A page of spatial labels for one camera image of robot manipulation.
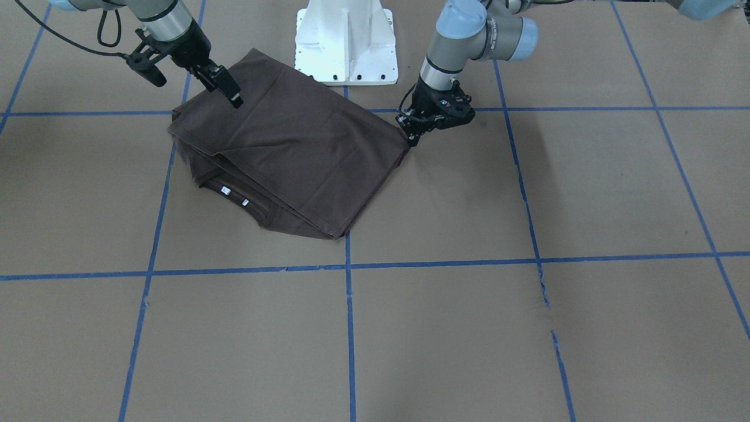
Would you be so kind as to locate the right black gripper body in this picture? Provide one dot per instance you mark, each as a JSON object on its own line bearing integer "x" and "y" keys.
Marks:
{"x": 191, "y": 51}

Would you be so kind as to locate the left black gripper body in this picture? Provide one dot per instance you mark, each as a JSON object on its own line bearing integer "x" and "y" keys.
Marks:
{"x": 426, "y": 103}

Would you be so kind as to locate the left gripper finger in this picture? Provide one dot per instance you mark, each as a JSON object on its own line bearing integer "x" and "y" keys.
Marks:
{"x": 413, "y": 128}

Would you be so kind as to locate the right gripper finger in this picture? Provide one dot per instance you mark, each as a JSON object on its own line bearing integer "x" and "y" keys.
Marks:
{"x": 208, "y": 78}
{"x": 226, "y": 84}

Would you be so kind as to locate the brown t-shirt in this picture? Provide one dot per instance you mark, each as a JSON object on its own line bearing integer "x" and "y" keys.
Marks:
{"x": 296, "y": 156}

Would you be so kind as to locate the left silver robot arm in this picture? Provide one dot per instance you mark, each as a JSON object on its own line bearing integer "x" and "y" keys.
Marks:
{"x": 465, "y": 31}

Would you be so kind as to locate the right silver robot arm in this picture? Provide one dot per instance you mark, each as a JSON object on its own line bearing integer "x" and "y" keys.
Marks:
{"x": 168, "y": 29}

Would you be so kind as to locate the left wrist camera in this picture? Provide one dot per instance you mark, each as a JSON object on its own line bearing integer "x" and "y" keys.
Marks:
{"x": 455, "y": 107}

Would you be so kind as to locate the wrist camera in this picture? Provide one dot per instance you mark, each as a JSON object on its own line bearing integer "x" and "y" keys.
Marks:
{"x": 144, "y": 59}
{"x": 455, "y": 107}

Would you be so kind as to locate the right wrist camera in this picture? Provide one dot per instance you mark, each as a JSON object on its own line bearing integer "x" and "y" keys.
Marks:
{"x": 144, "y": 59}

